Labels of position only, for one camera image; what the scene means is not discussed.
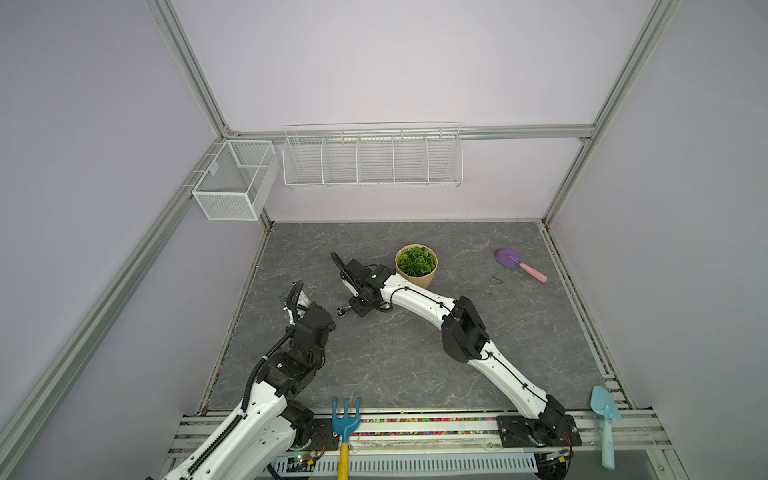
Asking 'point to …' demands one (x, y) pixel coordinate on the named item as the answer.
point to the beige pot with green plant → (417, 264)
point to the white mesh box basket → (236, 184)
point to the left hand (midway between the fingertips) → (316, 307)
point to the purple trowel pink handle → (511, 258)
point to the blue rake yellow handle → (345, 426)
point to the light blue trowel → (604, 403)
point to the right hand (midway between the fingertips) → (363, 306)
